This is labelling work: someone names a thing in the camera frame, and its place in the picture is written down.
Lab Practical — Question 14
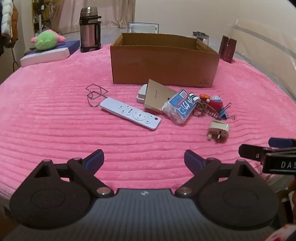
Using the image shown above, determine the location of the stainless steel thermos flask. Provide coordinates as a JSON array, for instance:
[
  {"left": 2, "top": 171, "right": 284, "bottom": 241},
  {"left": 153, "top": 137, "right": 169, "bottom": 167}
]
[{"left": 79, "top": 7, "right": 102, "bottom": 52}]

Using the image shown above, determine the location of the blue cotton swab box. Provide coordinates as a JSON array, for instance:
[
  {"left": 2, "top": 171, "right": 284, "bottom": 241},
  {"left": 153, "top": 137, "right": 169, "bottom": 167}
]
[{"left": 161, "top": 89, "right": 197, "bottom": 126}]

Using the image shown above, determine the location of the white puffer jacket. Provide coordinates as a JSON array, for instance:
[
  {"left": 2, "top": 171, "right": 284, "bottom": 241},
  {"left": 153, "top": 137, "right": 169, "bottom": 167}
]
[{"left": 0, "top": 0, "right": 13, "bottom": 37}]

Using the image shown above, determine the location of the metal wire holder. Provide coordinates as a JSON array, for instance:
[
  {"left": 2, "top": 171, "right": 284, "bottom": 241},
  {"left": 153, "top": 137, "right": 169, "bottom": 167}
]
[{"left": 85, "top": 83, "right": 109, "bottom": 108}]

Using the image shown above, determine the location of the cream three-pin plug adapter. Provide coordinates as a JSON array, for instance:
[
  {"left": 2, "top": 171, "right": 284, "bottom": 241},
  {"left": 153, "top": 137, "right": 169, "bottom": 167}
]
[{"left": 206, "top": 120, "right": 231, "bottom": 143}]

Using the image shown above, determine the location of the beige curtain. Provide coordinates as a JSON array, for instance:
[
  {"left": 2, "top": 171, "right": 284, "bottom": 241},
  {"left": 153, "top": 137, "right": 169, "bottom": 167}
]
[{"left": 54, "top": 0, "right": 134, "bottom": 28}]

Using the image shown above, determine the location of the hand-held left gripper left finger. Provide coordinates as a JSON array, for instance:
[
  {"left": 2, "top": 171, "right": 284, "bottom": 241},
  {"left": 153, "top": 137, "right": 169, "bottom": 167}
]
[{"left": 22, "top": 149, "right": 114, "bottom": 198}]

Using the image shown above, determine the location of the white remote control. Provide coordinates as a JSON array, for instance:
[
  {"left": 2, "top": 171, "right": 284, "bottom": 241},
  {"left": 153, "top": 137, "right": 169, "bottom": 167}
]
[{"left": 99, "top": 97, "right": 162, "bottom": 131}]

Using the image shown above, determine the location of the small tan box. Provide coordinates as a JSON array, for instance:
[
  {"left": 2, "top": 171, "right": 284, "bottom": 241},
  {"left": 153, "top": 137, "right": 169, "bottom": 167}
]
[{"left": 143, "top": 79, "right": 179, "bottom": 114}]

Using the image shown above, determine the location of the dark glass jar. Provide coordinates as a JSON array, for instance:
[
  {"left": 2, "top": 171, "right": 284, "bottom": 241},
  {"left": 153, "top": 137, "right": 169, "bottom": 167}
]
[{"left": 192, "top": 31, "right": 210, "bottom": 47}]

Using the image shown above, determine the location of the pink ribbed blanket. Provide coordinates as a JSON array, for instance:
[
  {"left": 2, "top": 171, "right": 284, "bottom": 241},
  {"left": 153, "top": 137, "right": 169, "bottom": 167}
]
[{"left": 0, "top": 43, "right": 296, "bottom": 202}]

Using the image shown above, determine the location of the red and blue cat toy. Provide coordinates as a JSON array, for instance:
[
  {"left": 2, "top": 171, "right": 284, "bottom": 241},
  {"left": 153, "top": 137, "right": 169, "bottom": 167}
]
[{"left": 199, "top": 93, "right": 223, "bottom": 108}]

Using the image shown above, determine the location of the white two-pin charger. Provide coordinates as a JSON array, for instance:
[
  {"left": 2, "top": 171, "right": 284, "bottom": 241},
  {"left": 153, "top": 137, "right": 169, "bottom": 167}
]
[{"left": 136, "top": 84, "right": 148, "bottom": 104}]

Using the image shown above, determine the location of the cluttered storage shelf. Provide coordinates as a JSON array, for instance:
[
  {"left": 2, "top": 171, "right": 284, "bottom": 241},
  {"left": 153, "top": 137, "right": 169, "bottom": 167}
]
[{"left": 32, "top": 0, "right": 57, "bottom": 37}]

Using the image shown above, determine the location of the brown cardboard box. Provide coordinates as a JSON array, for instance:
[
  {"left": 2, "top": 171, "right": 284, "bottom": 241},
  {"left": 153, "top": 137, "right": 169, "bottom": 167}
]
[{"left": 110, "top": 32, "right": 221, "bottom": 88}]

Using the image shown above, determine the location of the maroon tumbler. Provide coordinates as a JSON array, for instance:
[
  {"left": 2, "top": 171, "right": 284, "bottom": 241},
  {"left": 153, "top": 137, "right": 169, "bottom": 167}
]
[{"left": 218, "top": 35, "right": 237, "bottom": 63}]

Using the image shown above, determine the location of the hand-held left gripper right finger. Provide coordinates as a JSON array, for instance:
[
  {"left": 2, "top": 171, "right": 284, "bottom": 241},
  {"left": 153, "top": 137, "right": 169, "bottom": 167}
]
[{"left": 175, "top": 149, "right": 265, "bottom": 198}]

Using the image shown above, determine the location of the silver picture frame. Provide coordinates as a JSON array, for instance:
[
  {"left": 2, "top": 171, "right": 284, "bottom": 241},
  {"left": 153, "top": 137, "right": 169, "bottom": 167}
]
[{"left": 128, "top": 22, "right": 159, "bottom": 34}]

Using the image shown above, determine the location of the brown jacket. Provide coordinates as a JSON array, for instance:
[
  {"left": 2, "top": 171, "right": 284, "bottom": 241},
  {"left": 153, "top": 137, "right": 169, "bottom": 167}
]
[{"left": 10, "top": 5, "right": 19, "bottom": 44}]

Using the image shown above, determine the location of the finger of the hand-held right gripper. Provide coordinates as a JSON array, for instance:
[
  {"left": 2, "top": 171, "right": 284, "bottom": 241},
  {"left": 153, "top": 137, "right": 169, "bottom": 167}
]
[
  {"left": 239, "top": 144, "right": 296, "bottom": 164},
  {"left": 269, "top": 138, "right": 296, "bottom": 147}
]

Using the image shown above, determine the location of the green and pink plush toy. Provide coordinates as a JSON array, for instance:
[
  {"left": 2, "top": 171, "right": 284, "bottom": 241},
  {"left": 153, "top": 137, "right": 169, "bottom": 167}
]
[{"left": 31, "top": 30, "right": 66, "bottom": 51}]

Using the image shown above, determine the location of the blue and white flat box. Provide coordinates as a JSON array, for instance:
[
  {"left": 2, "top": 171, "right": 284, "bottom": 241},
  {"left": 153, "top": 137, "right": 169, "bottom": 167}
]
[{"left": 20, "top": 40, "right": 80, "bottom": 67}]

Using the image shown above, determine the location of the blue binder clips bundle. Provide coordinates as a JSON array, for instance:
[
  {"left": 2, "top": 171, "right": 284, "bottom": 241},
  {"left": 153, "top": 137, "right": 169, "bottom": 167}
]
[{"left": 216, "top": 103, "right": 236, "bottom": 120}]

